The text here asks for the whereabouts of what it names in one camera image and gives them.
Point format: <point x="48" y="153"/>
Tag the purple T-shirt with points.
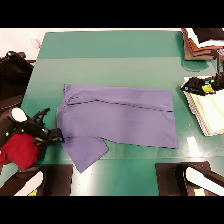
<point x="123" y="116"/>

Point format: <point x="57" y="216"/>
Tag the brown garment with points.
<point x="196" y="53"/>

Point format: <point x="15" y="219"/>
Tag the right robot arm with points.
<point x="201" y="176"/>

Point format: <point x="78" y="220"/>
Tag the white garment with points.
<point x="195" y="37"/>

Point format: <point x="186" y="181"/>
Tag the heap of cream clothes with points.
<point x="208" y="115"/>

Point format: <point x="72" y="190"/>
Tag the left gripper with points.
<point x="55" y="135"/>

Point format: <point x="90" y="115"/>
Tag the red garment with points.
<point x="20" y="150"/>

